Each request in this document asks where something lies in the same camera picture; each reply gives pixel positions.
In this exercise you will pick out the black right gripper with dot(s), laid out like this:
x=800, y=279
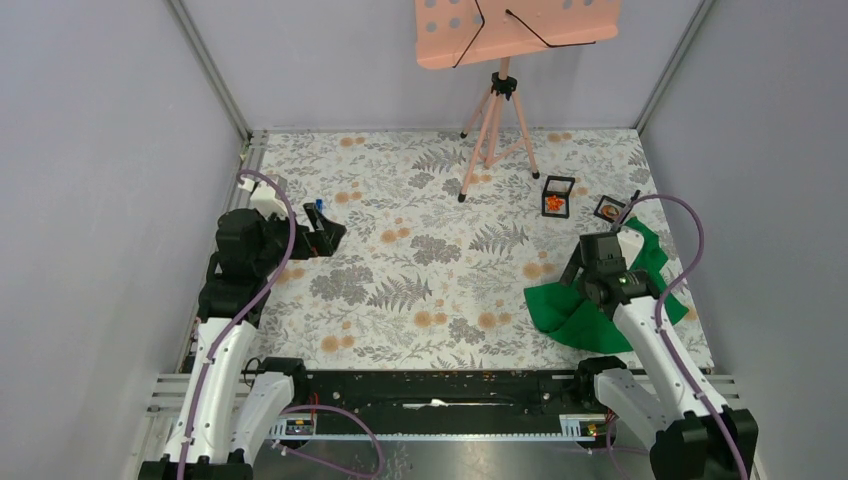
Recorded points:
x=572, y=269

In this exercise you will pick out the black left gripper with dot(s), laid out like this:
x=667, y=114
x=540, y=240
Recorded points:
x=312, y=243

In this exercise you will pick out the orange brooch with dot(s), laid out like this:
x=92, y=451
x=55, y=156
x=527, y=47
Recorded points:
x=554, y=203

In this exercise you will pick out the black display box frame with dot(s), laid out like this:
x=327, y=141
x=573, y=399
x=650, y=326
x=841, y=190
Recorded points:
x=561, y=186

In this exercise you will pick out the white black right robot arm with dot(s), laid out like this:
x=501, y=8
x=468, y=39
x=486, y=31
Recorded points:
x=688, y=427

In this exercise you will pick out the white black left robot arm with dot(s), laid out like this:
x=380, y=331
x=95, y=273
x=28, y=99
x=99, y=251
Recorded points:
x=211, y=439

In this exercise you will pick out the floral table mat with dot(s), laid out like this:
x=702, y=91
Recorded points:
x=432, y=271

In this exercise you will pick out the pink music stand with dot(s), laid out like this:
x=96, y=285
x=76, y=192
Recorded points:
x=450, y=34

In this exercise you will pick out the black box with ring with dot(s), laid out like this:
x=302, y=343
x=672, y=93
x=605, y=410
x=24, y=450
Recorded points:
x=613, y=211

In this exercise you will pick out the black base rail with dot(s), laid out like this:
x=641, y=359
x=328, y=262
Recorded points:
x=428, y=404

